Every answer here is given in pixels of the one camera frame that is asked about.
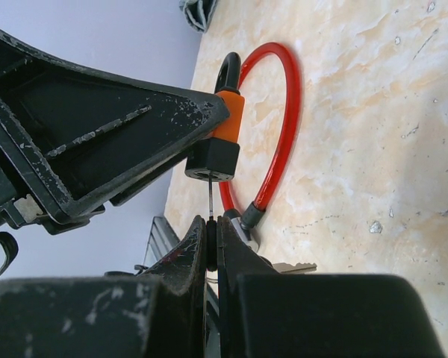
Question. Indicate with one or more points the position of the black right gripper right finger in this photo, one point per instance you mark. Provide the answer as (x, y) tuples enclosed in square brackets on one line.
[(264, 313)]

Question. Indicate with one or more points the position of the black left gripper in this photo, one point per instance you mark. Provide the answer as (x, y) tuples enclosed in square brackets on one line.
[(73, 138)]

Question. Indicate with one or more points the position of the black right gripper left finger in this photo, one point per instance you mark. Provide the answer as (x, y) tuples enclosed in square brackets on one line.
[(159, 313)]

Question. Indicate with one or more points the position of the black head key bunch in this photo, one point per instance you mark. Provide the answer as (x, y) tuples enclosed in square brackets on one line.
[(244, 225)]

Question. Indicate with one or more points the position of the orange black padlock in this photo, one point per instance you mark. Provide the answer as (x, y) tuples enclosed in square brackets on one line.
[(215, 158)]

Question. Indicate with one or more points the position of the grey blue cloth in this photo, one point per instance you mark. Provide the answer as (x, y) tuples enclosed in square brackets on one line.
[(198, 13)]

